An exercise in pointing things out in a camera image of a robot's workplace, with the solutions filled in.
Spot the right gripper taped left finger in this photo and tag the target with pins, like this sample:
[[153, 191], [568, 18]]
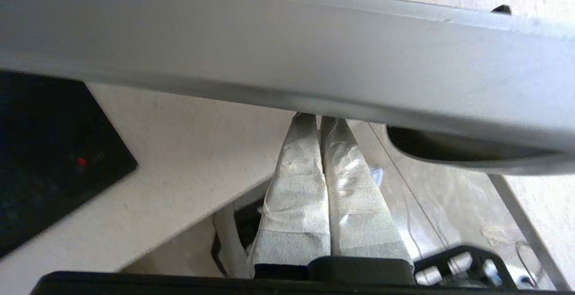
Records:
[[296, 196]]

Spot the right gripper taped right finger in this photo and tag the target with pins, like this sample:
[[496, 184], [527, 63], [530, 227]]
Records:
[[355, 196]]

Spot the black glass microwave door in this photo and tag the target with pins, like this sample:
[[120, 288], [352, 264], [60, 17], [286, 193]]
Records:
[[287, 48]]

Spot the black robot base chassis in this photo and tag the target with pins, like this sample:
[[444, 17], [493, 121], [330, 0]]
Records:
[[476, 254]]

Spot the black glass induction cooktop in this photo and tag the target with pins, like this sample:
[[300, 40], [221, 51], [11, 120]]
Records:
[[49, 160]]

